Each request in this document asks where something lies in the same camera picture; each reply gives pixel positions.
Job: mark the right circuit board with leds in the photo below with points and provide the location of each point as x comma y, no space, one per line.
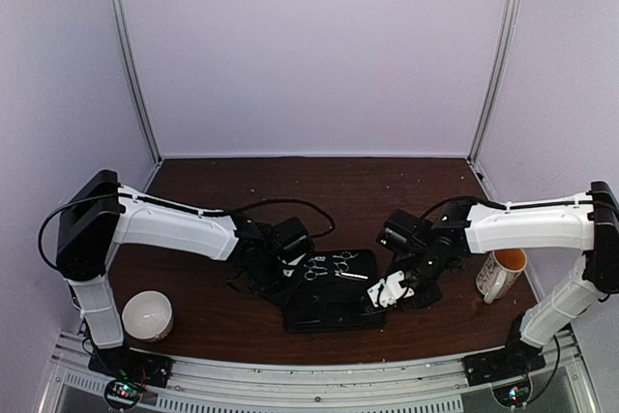
513,395

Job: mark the silver thinning shears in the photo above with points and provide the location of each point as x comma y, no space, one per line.
342,268

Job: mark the aluminium frame post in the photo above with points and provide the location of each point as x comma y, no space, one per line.
131,74
498,68

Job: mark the black zip tool case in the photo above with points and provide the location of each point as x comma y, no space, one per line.
330,304

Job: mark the left aluminium frame post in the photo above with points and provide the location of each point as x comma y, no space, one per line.
131,74

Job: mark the aluminium front rail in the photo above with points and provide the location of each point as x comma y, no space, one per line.
436,384

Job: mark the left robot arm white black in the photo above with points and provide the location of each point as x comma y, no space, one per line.
105,212

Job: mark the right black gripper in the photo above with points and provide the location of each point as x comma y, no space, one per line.
431,297

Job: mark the right aluminium frame post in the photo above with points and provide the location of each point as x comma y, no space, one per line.
498,68

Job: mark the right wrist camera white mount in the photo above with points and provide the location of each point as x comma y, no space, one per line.
389,291

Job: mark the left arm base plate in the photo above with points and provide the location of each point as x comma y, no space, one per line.
126,364

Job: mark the circuit board with leds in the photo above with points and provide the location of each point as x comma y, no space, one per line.
513,395
122,395

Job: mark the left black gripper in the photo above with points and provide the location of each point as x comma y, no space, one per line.
280,298

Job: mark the white mug yellow inside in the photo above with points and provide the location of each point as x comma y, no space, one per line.
499,273

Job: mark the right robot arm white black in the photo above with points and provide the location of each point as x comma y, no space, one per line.
466,225

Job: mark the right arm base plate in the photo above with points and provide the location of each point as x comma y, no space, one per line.
516,358

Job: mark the left circuit board with leds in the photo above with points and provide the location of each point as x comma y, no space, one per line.
122,395

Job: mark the white ceramic bowl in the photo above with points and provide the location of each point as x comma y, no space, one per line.
148,316

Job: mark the silver hair scissors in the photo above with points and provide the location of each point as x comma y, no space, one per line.
315,268

